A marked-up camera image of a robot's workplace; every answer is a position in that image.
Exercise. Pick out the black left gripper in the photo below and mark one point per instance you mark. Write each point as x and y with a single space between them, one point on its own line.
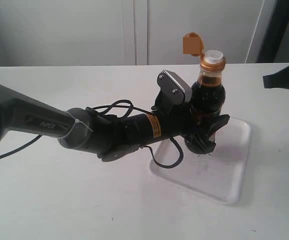
176 120

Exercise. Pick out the dark soy sauce bottle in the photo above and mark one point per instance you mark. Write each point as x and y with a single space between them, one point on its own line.
208 92

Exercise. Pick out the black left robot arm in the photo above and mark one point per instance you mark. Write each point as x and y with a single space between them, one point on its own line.
109 131

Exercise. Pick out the white plastic tray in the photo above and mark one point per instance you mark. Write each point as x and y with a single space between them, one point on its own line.
217 176

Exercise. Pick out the black door frame strip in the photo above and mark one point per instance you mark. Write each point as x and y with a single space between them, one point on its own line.
274 32

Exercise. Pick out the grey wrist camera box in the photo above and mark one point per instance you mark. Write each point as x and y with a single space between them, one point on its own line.
174 87

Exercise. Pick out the white cable tie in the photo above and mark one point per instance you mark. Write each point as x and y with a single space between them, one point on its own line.
76 124

